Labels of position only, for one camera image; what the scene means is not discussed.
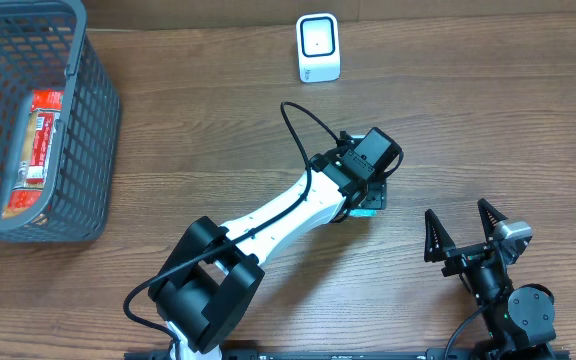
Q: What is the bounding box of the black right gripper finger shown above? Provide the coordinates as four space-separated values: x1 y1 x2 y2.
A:
477 198 507 239
424 209 456 263

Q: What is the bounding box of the long orange cracker pack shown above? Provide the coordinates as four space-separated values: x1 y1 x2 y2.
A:
2 89 64 218

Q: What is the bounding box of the teal snack packet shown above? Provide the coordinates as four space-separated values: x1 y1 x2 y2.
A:
349 209 377 218

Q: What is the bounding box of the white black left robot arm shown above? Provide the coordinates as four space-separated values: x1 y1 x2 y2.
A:
148 150 393 359

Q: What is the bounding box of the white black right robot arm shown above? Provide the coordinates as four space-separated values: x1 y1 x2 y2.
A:
424 198 570 359

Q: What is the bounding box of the white barcode scanner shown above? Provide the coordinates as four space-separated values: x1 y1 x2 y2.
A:
295 13 341 83

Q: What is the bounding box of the grey plastic mesh basket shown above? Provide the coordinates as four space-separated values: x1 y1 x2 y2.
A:
0 0 122 242

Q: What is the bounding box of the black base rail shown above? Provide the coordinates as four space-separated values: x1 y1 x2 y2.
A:
123 348 571 360

